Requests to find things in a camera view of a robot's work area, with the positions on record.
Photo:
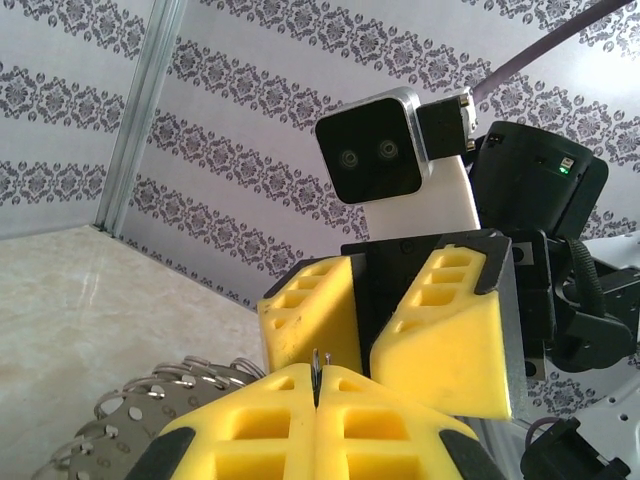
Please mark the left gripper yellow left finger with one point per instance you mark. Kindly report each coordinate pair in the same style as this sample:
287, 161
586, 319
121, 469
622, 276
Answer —
250, 440

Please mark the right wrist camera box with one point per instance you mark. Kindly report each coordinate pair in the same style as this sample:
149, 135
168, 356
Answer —
370, 145

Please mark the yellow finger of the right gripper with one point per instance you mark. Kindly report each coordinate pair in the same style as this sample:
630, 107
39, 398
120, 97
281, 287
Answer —
310, 310
445, 340

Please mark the right white camera bracket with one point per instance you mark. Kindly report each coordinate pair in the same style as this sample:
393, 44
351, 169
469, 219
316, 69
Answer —
430, 205

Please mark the aluminium frame post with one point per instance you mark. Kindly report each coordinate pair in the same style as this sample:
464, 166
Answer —
140, 120

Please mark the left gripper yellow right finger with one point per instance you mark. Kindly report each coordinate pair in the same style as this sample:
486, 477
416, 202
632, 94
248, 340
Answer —
385, 435

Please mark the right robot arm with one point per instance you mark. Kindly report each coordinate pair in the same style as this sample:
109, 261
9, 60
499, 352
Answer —
625, 395

